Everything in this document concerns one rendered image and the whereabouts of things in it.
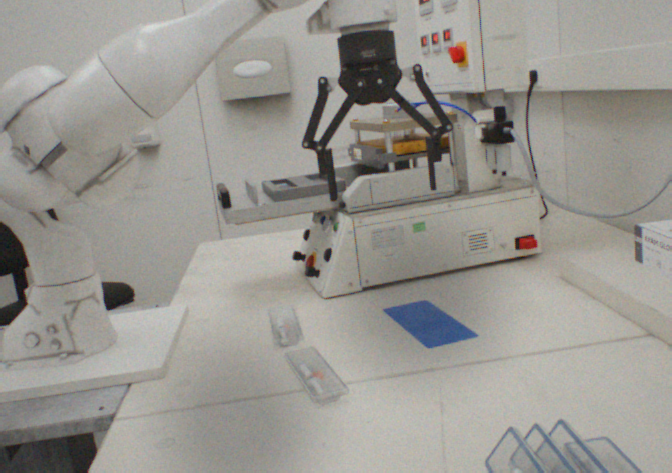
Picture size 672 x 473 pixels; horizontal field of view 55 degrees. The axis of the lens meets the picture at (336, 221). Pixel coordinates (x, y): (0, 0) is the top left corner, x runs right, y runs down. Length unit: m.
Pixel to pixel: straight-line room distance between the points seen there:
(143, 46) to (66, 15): 2.29
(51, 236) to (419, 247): 0.76
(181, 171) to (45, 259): 1.80
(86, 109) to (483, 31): 0.92
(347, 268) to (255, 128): 1.66
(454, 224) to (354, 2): 0.76
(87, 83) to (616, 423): 0.77
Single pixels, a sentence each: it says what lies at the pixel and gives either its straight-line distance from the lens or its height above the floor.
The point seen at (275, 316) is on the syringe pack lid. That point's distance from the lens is 1.30.
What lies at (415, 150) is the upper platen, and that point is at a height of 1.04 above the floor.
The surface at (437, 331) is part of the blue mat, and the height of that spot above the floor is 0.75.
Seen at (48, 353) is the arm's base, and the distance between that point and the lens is 1.32.
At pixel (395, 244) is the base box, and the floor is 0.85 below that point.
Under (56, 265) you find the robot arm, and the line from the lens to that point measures 1.28.
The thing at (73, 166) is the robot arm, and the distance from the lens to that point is 0.94.
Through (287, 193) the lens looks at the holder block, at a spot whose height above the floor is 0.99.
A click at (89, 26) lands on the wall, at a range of 3.09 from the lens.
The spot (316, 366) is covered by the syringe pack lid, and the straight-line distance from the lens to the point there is 1.05.
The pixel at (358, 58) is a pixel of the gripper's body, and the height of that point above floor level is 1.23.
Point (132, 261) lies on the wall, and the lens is 3.15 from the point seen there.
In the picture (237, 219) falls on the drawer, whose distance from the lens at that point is 1.41.
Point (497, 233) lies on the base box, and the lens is 1.53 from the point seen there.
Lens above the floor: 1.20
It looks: 12 degrees down
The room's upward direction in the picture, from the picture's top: 7 degrees counter-clockwise
